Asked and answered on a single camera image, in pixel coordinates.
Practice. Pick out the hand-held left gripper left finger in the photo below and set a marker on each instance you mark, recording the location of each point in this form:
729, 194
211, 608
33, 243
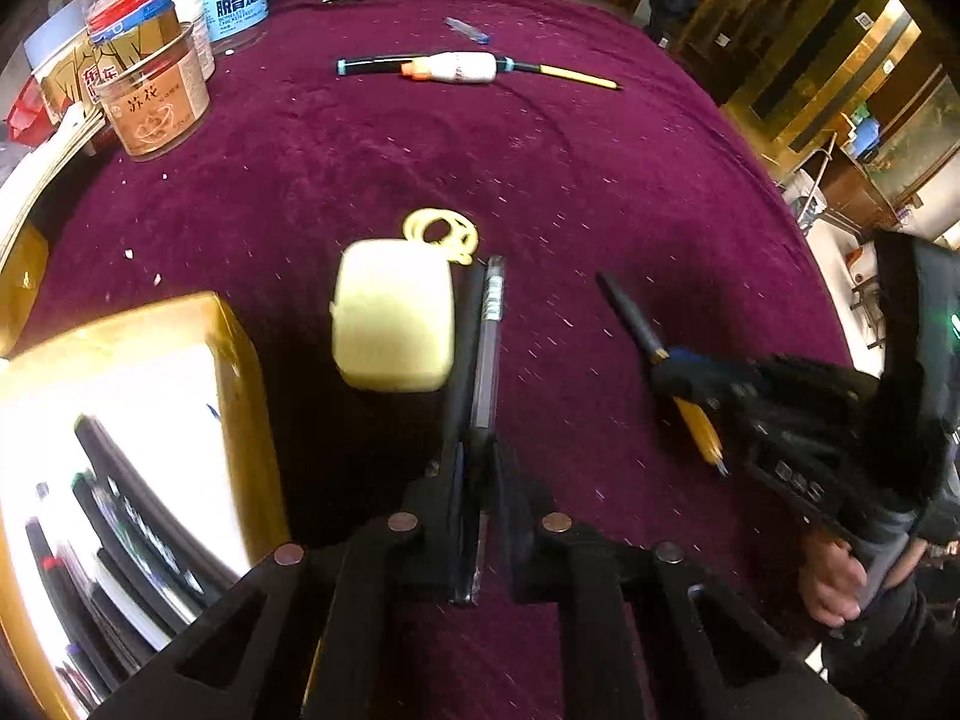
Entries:
454, 487

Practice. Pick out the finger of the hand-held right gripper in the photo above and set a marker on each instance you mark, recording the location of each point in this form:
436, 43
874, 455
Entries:
720, 403
694, 367

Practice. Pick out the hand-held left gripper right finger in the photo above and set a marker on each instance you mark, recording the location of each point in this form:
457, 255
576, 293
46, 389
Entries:
506, 495

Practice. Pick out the yellow black ballpoint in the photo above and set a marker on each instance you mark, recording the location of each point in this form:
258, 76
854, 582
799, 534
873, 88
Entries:
630, 315

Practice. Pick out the clear gel ballpoint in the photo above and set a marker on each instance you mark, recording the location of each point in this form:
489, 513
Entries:
487, 345

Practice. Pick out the gold cardboard box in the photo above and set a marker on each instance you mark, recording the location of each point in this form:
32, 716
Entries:
240, 405

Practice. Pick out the pile of pens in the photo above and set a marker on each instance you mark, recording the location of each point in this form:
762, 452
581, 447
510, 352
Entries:
112, 510

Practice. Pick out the person's right forearm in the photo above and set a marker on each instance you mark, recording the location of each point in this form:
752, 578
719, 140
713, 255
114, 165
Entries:
907, 660

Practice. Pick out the person's right hand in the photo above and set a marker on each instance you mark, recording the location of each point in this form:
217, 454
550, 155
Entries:
825, 577

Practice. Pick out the yellow earbud case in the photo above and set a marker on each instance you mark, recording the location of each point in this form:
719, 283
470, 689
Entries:
390, 315

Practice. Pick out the maroon velvet tablecloth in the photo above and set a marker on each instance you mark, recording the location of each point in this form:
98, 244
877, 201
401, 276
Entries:
600, 202

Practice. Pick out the blue container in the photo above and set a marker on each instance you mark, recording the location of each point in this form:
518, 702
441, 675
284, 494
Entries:
866, 136

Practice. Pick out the gold black pillar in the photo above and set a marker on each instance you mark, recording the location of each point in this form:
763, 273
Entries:
825, 60

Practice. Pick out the wooden staircase railing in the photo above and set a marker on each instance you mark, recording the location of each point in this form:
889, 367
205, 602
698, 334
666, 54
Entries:
742, 15

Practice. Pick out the white orange fishing float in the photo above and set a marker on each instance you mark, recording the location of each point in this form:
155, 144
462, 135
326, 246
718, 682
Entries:
457, 67

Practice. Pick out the clear blue cap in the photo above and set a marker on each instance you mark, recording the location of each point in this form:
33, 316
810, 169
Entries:
465, 28

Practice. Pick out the gold cardboard lid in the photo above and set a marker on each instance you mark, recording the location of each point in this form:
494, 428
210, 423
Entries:
19, 285

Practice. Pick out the orange label clear jar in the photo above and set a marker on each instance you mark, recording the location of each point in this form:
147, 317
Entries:
154, 101

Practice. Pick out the small white bottle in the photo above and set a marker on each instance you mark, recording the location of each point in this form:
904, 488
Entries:
199, 37

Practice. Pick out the stack of papers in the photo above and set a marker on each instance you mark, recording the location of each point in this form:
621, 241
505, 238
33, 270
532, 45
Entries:
37, 180

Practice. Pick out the red plastic item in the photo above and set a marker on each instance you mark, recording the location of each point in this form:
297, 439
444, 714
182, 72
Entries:
26, 116

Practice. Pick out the brown label jar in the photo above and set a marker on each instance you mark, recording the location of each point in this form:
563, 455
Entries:
64, 71

